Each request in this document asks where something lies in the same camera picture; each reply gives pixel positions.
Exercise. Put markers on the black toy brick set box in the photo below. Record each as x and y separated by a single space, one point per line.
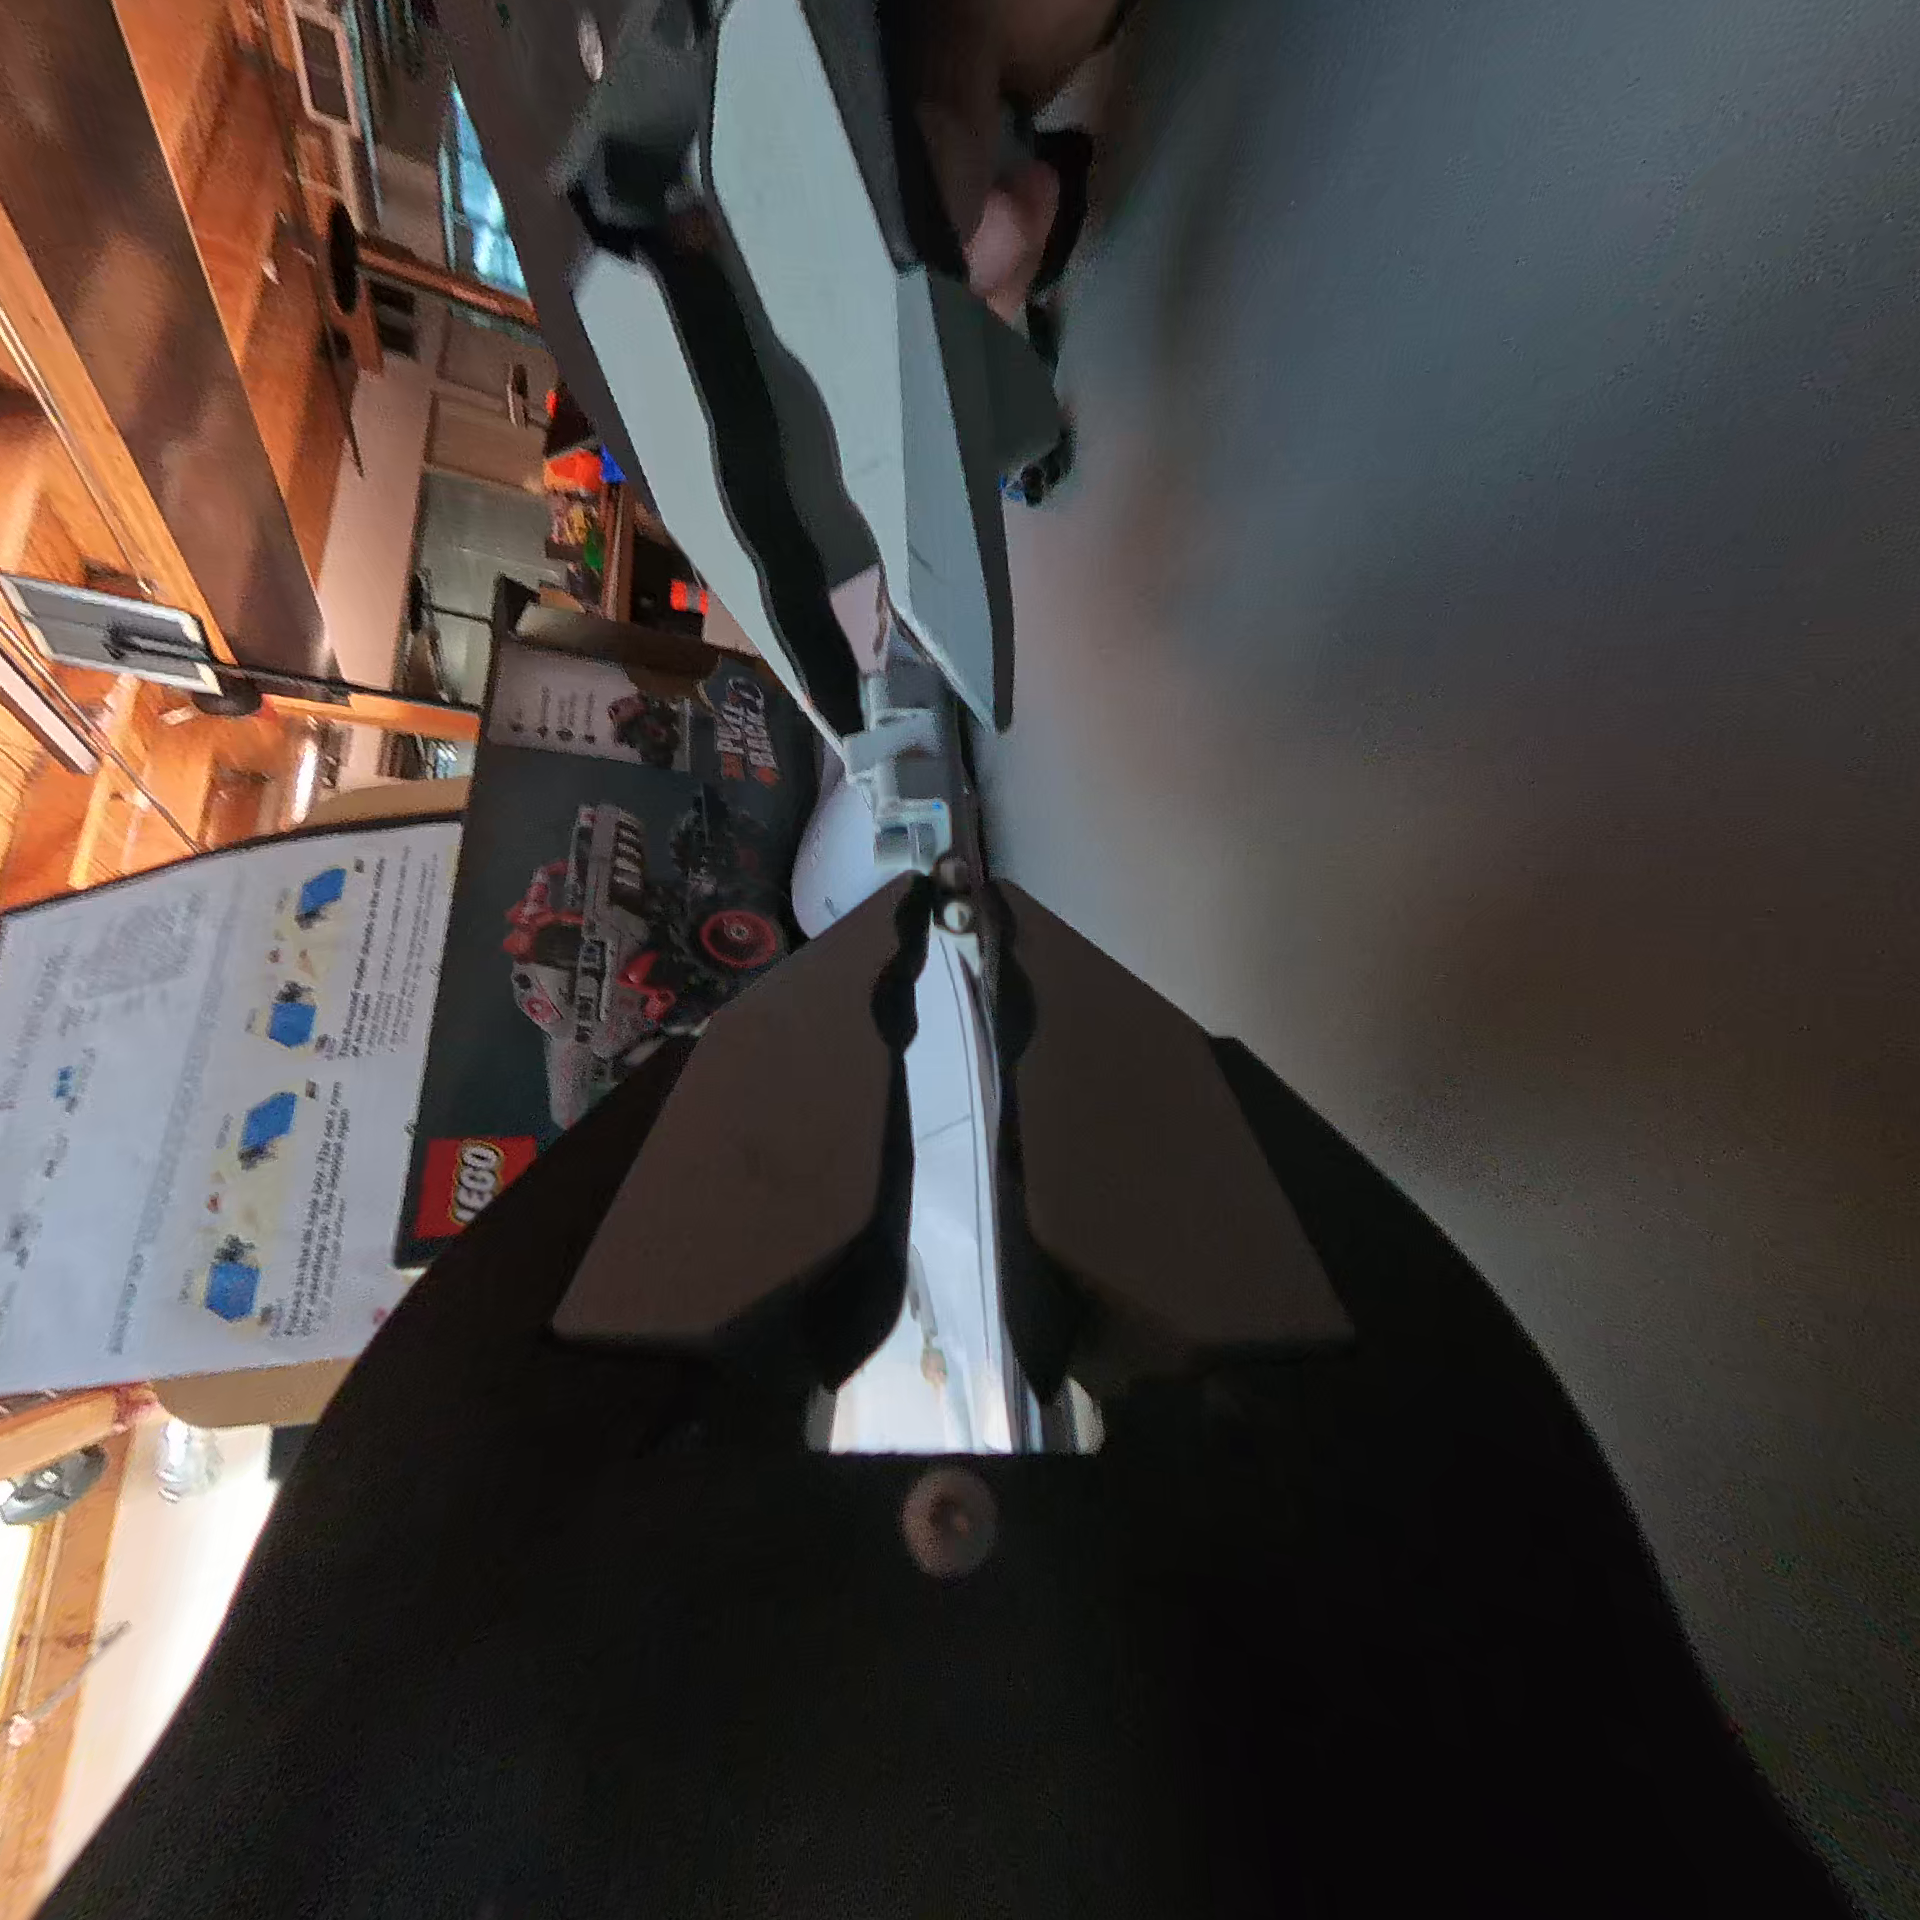
599 839

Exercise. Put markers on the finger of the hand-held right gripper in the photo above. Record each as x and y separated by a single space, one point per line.
662 406
856 376

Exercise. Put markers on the grey toy brick assembly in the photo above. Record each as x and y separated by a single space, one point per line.
909 819

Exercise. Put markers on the printed instruction poster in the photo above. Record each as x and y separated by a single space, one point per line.
181 1126

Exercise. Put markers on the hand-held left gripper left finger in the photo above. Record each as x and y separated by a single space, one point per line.
751 1154

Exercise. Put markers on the person's right hand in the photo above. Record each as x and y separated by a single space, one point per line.
998 210

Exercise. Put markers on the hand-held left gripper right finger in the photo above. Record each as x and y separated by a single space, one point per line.
1155 1170

